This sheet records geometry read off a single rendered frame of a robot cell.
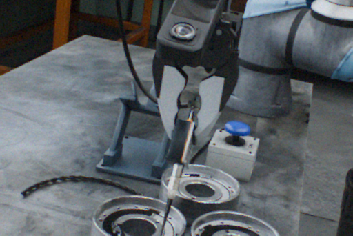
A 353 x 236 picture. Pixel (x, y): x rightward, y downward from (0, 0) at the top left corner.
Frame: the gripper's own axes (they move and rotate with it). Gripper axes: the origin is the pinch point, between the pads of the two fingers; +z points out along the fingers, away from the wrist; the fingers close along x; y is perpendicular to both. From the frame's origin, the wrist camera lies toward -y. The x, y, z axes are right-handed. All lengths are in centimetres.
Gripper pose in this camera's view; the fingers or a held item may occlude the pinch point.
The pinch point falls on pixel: (184, 134)
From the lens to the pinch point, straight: 68.3
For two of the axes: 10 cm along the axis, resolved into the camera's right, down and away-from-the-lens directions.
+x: -9.7, -2.1, 0.9
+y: 1.6, -3.0, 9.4
